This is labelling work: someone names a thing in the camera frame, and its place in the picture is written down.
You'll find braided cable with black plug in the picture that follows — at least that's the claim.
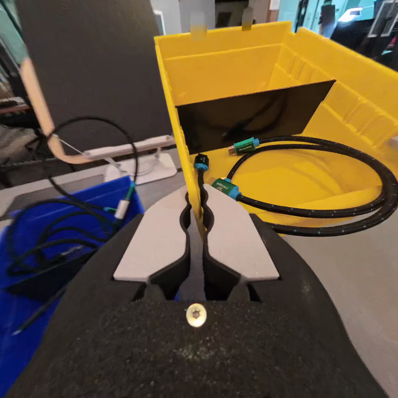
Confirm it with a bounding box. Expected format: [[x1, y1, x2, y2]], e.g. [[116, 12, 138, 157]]
[[193, 153, 211, 199]]

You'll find black divider of yellow bin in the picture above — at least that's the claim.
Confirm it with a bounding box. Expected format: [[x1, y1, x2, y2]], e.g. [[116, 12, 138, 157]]
[[176, 80, 336, 155]]

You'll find braided cable with green plugs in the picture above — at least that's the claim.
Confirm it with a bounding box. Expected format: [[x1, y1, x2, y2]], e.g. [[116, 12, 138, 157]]
[[208, 136, 398, 237]]

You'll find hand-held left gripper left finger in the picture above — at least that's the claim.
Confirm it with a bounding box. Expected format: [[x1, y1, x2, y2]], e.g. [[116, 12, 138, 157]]
[[113, 186, 192, 300]]

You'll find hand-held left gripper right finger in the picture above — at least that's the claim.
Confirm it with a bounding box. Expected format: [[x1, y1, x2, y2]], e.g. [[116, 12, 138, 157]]
[[202, 183, 280, 300]]

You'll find black braided cable loop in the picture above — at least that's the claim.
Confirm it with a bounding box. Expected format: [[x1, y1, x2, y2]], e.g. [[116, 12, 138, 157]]
[[6, 199, 117, 277]]

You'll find white desk stand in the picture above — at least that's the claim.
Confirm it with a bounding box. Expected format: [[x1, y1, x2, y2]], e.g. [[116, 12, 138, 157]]
[[84, 135, 178, 185]]

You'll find dark panel with wooden frame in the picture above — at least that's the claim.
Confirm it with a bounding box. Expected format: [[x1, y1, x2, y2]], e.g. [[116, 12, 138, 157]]
[[16, 0, 176, 165]]

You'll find yellow storage bin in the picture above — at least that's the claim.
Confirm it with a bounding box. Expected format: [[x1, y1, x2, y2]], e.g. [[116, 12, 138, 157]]
[[154, 21, 398, 238]]

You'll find blue storage bin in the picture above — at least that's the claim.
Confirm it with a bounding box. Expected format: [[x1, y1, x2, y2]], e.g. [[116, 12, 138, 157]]
[[0, 176, 145, 398]]

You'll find thin cable with teal plug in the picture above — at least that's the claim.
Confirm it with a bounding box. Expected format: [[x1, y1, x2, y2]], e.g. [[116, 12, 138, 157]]
[[47, 118, 139, 221]]

